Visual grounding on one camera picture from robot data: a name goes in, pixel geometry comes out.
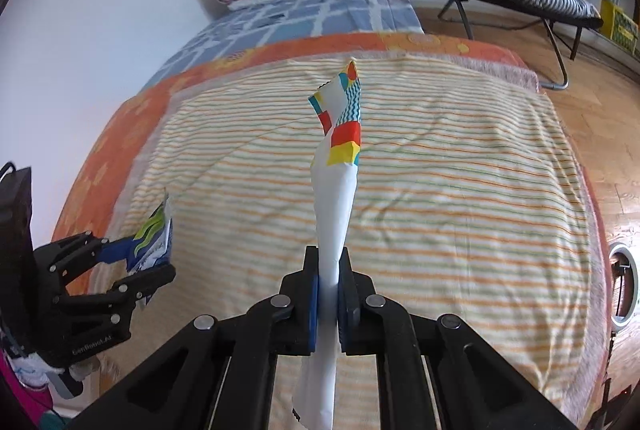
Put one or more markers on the blue checked bedsheet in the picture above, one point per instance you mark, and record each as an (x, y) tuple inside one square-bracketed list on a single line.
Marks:
[(300, 15)]

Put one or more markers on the blue green snack wrapper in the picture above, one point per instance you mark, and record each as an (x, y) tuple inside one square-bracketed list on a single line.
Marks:
[(150, 240)]

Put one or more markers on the striped towel blanket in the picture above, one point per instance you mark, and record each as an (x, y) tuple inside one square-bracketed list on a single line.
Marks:
[(450, 185)]

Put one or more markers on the pink cloth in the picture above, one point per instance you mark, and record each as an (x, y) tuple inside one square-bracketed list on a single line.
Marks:
[(20, 405)]

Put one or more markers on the yellow crate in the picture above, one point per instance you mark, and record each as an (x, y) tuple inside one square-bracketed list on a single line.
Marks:
[(620, 25)]

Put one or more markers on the orange floral blanket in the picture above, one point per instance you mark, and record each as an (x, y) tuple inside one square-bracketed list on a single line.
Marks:
[(110, 150)]

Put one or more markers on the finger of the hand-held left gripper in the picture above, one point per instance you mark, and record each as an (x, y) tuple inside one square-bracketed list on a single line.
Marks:
[(145, 282), (115, 251)]

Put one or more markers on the white wrapper with colourful print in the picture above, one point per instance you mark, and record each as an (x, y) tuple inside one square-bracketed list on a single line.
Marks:
[(332, 210)]

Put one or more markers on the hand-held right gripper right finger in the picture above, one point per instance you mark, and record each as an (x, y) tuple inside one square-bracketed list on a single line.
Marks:
[(342, 310)]

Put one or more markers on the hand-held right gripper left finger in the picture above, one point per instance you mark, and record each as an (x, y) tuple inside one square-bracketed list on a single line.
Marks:
[(312, 305)]

